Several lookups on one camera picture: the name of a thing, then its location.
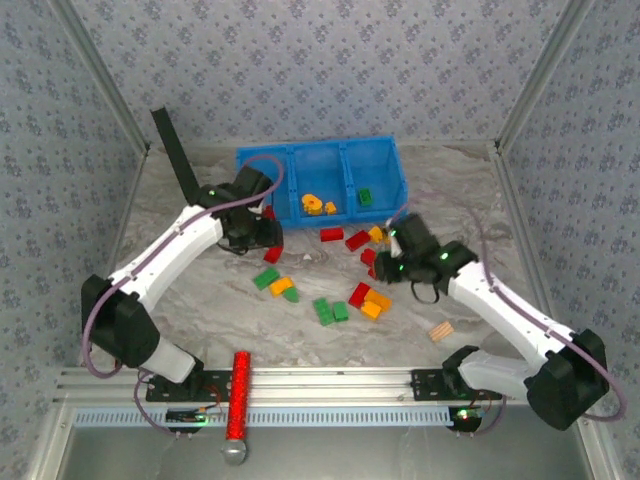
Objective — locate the small ridged wooden block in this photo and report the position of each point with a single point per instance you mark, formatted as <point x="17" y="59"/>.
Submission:
<point x="441" y="332"/>

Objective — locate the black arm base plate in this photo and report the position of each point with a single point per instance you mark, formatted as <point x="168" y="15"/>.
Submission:
<point x="215" y="382"/>
<point x="425" y="387"/>

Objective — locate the aluminium side rail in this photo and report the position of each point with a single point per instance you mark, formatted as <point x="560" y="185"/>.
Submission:
<point x="514" y="200"/>
<point x="132" y="200"/>

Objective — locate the small circuit board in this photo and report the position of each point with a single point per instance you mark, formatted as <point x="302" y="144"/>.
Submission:
<point x="467" y="415"/>
<point x="182" y="415"/>

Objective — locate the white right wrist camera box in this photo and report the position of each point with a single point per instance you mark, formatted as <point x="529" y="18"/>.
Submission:
<point x="395" y="246"/>

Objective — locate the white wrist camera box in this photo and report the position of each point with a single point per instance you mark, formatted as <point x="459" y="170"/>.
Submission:
<point x="256" y="211"/>
<point x="395" y="246"/>

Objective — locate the grey metal panel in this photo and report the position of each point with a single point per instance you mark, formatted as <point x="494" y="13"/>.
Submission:
<point x="350" y="450"/>

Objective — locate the blue three-compartment bin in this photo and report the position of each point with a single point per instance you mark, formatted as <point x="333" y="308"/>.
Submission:
<point x="320" y="165"/>

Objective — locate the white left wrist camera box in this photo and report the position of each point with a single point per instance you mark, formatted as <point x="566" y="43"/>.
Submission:
<point x="256" y="211"/>

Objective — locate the round yellow lego piece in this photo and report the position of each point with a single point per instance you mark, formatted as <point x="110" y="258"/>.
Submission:
<point x="307" y="206"/>

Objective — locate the aluminium corner post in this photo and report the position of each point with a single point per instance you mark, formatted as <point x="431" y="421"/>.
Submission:
<point x="545" y="75"/>

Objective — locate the yellow lego brick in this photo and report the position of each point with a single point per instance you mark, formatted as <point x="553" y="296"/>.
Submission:
<point x="375" y="233"/>
<point x="386" y="238"/>
<point x="280" y="286"/>

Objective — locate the red glitter microphone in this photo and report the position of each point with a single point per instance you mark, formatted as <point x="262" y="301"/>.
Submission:
<point x="240" y="390"/>

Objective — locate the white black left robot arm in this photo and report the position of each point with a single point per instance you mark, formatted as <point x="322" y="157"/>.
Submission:
<point x="172" y="257"/>

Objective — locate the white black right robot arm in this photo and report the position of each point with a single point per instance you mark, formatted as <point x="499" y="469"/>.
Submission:
<point x="500" y="307"/>

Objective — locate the green lego brick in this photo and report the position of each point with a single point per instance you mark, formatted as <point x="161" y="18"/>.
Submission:
<point x="266" y="278"/>
<point x="365" y="196"/>
<point x="323" y="311"/>
<point x="341" y="311"/>
<point x="291" y="295"/>

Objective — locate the aluminium back rail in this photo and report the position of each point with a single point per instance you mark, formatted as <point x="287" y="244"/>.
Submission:
<point x="210" y="145"/>

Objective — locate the long black bar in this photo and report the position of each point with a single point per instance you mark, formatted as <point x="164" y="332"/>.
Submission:
<point x="172" y="145"/>

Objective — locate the aluminium front rail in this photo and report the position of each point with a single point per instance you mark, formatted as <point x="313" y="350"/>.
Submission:
<point x="325" y="385"/>

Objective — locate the small orange lego brick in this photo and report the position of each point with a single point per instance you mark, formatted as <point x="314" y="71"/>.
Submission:
<point x="330" y="207"/>

